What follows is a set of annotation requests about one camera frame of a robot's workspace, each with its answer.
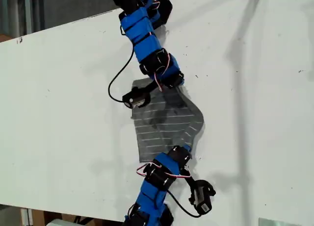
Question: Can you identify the grey striped square towel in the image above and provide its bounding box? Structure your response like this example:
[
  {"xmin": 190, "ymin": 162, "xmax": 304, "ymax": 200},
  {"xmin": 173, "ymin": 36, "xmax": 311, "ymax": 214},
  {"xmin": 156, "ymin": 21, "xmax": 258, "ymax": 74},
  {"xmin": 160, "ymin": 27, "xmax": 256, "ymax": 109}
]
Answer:
[{"xmin": 131, "ymin": 78, "xmax": 205, "ymax": 163}]

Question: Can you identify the black camera stalk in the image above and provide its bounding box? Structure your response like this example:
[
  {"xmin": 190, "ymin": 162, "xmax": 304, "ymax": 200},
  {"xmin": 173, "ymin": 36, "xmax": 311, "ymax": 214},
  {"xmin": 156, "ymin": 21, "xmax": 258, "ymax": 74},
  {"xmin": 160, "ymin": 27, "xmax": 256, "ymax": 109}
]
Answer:
[
  {"xmin": 187, "ymin": 177, "xmax": 212, "ymax": 195},
  {"xmin": 139, "ymin": 80, "xmax": 158, "ymax": 95}
]

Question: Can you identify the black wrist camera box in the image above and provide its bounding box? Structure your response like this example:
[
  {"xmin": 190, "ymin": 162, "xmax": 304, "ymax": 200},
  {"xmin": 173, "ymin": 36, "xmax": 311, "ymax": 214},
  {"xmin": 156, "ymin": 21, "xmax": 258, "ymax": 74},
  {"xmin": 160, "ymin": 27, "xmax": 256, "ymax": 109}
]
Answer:
[
  {"xmin": 193, "ymin": 180, "xmax": 217, "ymax": 216},
  {"xmin": 122, "ymin": 87, "xmax": 151, "ymax": 109}
]

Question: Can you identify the black camera cable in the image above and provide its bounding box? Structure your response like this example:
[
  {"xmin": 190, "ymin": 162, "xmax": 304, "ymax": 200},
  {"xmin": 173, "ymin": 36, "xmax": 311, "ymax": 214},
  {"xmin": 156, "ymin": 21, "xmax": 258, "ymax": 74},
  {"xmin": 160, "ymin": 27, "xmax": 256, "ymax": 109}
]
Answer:
[
  {"xmin": 107, "ymin": 25, "xmax": 136, "ymax": 103},
  {"xmin": 166, "ymin": 189, "xmax": 202, "ymax": 218}
]

